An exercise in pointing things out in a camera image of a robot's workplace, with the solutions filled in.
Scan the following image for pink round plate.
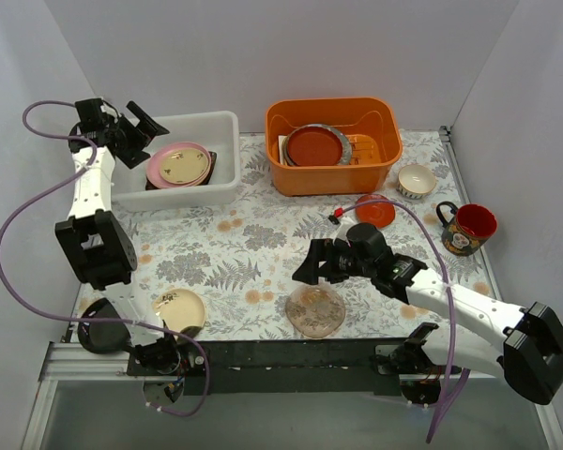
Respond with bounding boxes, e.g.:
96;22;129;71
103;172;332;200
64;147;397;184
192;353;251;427
145;142;213;190

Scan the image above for black square floral plate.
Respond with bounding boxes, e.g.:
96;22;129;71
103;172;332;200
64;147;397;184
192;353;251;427
145;149;219;191

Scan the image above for cream floral small plate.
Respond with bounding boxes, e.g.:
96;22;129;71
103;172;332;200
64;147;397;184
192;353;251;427
160;146;209;185

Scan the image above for cream plate with dark patch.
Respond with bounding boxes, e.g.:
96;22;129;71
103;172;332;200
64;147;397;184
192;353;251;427
152;288;206;338

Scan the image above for black round plate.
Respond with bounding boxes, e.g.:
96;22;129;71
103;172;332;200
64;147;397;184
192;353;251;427
77;298;130;354

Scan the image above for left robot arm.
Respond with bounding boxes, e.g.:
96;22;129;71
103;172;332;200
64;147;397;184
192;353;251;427
55;98;181;375

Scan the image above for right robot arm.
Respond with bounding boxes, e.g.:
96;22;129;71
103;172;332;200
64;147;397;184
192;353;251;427
292;239;563;405

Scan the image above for red plate in orange bin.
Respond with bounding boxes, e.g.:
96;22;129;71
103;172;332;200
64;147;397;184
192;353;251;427
281;124;353;167

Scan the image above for orange plastic bin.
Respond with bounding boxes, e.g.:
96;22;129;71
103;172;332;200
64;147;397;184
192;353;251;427
265;97;403;196

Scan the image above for pink glass square plate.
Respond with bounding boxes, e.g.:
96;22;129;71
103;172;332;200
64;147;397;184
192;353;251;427
284;284;346;339

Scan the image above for small red saucer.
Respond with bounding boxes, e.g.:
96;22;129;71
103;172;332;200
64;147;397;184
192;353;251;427
355;193;396;229

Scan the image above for floral table mat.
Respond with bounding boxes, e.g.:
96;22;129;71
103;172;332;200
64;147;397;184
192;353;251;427
69;128;491;342

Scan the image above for white patterned bowl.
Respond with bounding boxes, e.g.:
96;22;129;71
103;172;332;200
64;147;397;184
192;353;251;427
397;164;436;200

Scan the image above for black skull mug red inside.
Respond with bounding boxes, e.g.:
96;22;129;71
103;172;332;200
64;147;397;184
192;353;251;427
435;201;498;257

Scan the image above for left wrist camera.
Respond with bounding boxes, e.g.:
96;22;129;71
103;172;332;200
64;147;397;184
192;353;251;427
74;97;105;134

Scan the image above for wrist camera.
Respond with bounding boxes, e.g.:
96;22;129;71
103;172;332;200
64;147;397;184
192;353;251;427
74;97;105;134
346;222;388;262

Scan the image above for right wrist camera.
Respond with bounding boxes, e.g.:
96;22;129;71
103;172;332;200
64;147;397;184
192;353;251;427
346;222;388;262

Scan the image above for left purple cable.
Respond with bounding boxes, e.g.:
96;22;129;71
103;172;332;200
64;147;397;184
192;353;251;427
0;99;212;417

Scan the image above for purple cable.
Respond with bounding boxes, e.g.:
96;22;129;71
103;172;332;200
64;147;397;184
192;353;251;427
327;200;470;444
0;99;212;417

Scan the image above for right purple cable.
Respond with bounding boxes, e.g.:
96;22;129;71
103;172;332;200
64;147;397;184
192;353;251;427
327;200;470;444

